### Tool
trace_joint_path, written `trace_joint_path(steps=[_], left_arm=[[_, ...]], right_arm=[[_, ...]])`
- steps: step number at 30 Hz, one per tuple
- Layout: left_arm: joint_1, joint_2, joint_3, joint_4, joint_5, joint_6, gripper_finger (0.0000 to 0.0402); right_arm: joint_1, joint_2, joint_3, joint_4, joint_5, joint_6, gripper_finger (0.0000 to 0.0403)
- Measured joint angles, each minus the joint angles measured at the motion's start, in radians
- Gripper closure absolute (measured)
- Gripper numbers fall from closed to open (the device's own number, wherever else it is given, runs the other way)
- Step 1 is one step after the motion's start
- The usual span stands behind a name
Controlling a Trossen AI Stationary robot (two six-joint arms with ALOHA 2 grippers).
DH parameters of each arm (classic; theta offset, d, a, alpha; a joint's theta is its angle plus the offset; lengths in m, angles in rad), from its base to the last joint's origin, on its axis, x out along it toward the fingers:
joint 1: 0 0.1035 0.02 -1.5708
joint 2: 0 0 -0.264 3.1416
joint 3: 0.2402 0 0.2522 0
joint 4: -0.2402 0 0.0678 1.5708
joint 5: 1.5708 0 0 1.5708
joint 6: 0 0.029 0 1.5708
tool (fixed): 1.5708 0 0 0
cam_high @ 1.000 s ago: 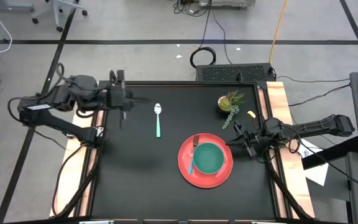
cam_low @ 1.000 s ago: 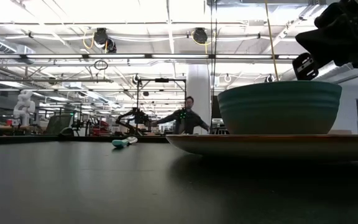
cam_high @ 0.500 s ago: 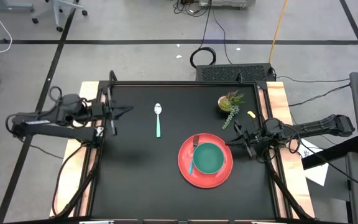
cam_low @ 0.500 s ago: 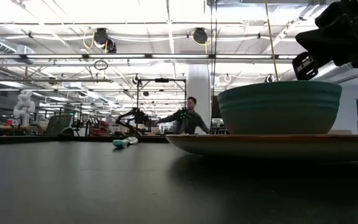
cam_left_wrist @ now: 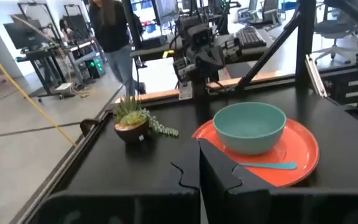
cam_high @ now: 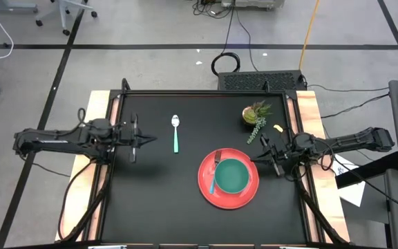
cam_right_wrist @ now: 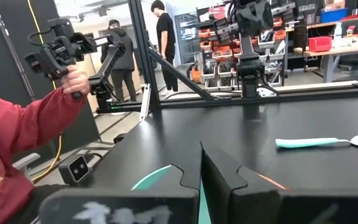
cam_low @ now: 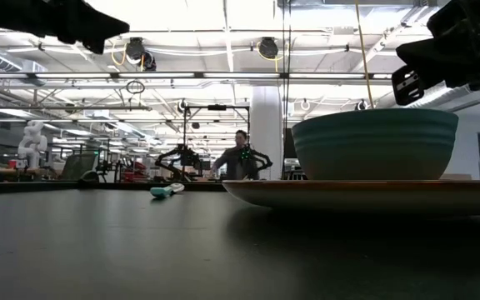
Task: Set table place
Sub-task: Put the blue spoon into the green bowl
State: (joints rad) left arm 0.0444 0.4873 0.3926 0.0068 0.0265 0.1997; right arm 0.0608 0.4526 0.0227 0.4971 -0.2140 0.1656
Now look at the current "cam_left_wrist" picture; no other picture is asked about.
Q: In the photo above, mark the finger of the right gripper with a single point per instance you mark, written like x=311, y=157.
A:
x=217, y=57
x=204, y=59

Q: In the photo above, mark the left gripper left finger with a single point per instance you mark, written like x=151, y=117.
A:
x=183, y=169

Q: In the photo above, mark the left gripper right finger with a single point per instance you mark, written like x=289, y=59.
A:
x=219, y=174

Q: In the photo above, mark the teal bowl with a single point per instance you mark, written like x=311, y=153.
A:
x=247, y=133

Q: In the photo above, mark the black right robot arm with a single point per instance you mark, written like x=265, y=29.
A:
x=205, y=84

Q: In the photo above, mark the small yellow tag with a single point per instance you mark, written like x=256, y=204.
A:
x=167, y=53

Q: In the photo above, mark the grey power strip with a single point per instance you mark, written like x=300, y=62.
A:
x=185, y=91

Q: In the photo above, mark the grey desk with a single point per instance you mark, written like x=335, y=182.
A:
x=259, y=51
x=148, y=53

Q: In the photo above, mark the black electronic box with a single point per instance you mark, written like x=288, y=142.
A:
x=154, y=42

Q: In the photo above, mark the black keyboard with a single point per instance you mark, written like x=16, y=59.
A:
x=250, y=37

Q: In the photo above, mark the black monitor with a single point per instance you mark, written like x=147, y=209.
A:
x=23, y=34
x=166, y=9

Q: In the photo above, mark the succulent plant in brown pot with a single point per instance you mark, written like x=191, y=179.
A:
x=130, y=132

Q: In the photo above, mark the grey office chair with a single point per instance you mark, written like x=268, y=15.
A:
x=331, y=29
x=269, y=12

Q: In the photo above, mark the person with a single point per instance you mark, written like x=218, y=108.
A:
x=110, y=28
x=64, y=29

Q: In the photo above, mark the orange plate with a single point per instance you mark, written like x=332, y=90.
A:
x=300, y=146

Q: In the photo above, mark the computer tower with green lights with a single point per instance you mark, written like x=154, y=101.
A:
x=95, y=67

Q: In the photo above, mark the silver metal bar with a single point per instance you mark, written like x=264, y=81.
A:
x=317, y=77

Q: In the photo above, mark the white wheeled dolly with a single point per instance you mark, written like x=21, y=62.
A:
x=64, y=88

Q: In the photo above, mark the black drawer cabinet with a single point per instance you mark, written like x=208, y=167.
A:
x=337, y=93

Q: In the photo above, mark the black desk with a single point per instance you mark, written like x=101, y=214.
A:
x=36, y=54

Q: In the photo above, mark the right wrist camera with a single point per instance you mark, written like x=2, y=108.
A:
x=199, y=35

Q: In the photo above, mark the black diagonal frame strut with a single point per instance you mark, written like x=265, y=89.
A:
x=269, y=51

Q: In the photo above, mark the black vertical frame post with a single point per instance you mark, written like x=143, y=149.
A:
x=304, y=46

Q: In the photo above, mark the black table frame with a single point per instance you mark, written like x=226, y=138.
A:
x=67, y=168

